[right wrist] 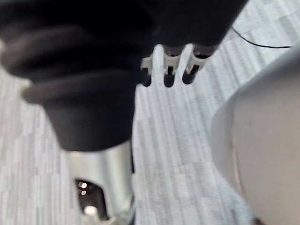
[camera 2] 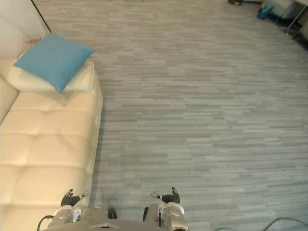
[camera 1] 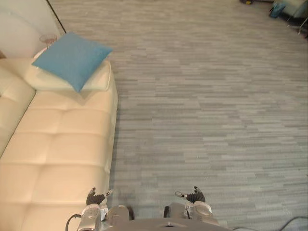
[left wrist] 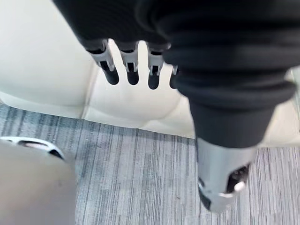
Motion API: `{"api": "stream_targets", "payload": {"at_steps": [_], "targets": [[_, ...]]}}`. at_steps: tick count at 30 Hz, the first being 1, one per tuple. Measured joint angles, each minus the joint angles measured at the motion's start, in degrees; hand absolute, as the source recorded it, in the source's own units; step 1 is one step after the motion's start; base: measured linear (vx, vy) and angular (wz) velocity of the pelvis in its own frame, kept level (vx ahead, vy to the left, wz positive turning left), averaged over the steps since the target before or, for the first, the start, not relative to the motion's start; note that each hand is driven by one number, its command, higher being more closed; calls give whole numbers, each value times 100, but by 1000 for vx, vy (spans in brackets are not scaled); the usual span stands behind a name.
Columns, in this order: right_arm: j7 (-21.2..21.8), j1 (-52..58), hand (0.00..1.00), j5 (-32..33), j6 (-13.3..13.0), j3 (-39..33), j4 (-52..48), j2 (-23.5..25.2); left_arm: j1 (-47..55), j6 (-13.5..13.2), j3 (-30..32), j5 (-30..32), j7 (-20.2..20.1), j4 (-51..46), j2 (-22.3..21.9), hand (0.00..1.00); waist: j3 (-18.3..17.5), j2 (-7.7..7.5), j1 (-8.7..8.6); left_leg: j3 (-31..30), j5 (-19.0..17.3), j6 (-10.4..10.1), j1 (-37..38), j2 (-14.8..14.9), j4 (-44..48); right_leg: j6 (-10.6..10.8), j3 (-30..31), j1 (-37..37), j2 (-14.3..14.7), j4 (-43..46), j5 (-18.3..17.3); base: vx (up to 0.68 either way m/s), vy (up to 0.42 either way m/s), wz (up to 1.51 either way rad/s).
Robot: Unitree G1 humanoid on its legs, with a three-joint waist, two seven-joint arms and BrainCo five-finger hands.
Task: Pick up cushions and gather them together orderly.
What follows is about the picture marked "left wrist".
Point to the cream leather sofa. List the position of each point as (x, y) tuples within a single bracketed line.
[(42, 58)]

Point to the silver robot leg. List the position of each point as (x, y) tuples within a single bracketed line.
[(32, 182)]

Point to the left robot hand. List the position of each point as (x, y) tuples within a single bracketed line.
[(211, 58)]

